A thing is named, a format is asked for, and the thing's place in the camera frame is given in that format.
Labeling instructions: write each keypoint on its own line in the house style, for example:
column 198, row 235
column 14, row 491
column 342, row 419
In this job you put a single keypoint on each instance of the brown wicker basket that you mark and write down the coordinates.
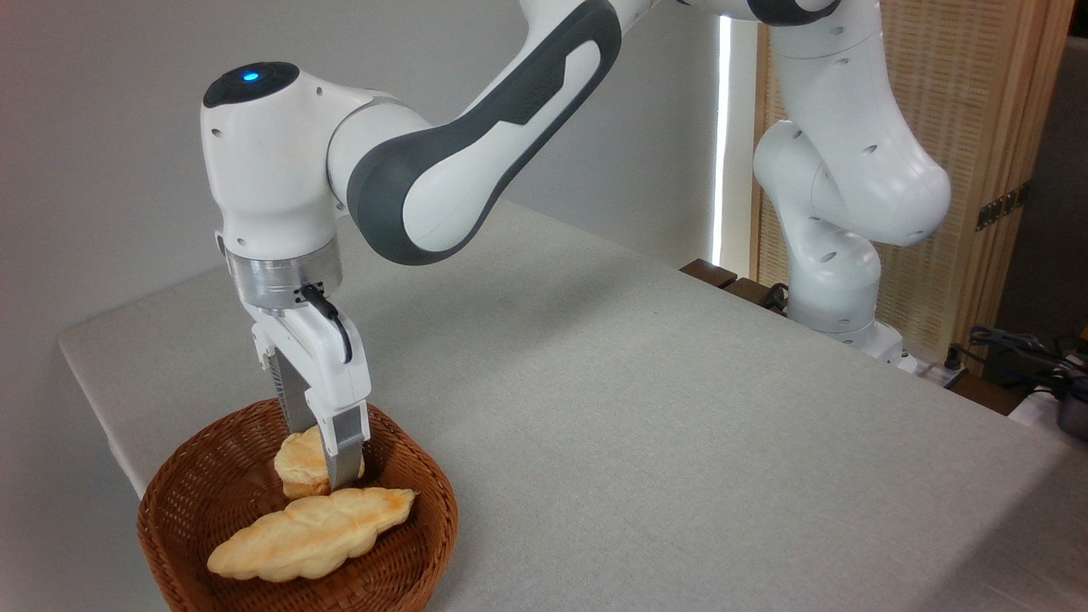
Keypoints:
column 195, row 476

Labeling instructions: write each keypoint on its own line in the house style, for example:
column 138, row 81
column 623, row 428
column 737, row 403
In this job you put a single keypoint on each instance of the wooden folding screen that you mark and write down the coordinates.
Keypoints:
column 977, row 85

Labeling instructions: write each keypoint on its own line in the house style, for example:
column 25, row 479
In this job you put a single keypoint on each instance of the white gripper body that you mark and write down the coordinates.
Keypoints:
column 327, row 374

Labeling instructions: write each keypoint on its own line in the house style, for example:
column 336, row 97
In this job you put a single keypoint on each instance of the round bread roll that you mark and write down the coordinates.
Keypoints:
column 299, row 467

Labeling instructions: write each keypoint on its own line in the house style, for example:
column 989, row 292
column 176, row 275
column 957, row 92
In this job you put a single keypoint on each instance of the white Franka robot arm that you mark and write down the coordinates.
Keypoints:
column 442, row 187

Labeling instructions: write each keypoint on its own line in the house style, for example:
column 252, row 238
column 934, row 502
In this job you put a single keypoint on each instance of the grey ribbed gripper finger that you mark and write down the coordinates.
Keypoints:
column 293, row 399
column 346, row 450

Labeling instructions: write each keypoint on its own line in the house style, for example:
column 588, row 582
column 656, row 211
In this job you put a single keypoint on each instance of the metal screen hinge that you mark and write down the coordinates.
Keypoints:
column 1003, row 206

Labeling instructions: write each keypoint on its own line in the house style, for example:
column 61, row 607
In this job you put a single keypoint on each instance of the long twisted bread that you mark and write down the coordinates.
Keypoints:
column 306, row 535

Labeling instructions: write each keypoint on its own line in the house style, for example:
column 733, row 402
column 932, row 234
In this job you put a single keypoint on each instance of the white power strip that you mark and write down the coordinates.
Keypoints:
column 935, row 371

